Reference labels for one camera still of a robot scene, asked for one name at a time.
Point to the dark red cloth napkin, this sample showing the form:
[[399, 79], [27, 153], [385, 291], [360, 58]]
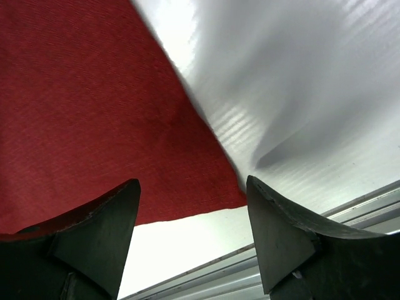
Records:
[[88, 101]]

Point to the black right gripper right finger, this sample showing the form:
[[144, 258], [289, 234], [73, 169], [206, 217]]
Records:
[[303, 255]]

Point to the aluminium front frame rail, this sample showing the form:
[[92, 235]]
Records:
[[208, 256]]

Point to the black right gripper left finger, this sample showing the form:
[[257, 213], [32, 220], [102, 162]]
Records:
[[80, 254]]

